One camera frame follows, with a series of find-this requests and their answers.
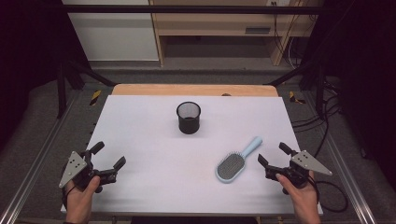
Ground aluminium floor rail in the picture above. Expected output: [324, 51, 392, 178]
[0, 97, 78, 224]
[306, 92, 378, 224]

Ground black floor cable bundle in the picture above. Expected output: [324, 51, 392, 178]
[292, 78, 345, 158]

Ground black frame strut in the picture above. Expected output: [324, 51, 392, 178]
[56, 60, 117, 119]
[263, 60, 328, 120]

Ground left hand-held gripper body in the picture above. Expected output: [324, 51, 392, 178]
[58, 150, 118, 194]

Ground wooden shelf furniture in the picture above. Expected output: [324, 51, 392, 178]
[148, 0, 325, 67]

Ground black horizontal frame bar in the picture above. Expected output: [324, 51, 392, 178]
[40, 4, 331, 15]

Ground black curtain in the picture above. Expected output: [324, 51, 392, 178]
[306, 0, 396, 190]
[0, 0, 92, 152]

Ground person's left hand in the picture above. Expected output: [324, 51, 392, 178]
[64, 175, 103, 224]

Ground person's right hand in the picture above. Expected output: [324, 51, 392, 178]
[275, 173, 322, 224]

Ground cables behind desk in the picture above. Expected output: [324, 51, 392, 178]
[271, 0, 302, 70]

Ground white cabinet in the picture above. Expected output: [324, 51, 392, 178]
[61, 0, 160, 62]

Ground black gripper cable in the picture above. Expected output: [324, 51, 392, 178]
[311, 174, 348, 215]

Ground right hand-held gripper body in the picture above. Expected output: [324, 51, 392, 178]
[264, 149, 333, 189]

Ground light blue hairbrush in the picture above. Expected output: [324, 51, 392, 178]
[215, 135, 263, 184]

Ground black mesh pen holder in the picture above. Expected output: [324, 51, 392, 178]
[176, 101, 202, 135]

